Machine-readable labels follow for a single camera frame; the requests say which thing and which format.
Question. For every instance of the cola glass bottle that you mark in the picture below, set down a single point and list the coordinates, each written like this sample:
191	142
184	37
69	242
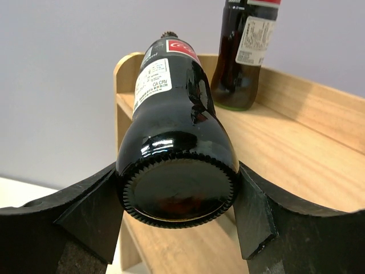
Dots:
176	164
246	30

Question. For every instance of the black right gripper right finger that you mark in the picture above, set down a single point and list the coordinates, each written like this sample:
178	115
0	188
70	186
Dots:
280	232

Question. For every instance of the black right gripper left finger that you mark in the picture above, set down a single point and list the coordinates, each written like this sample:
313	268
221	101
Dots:
74	230

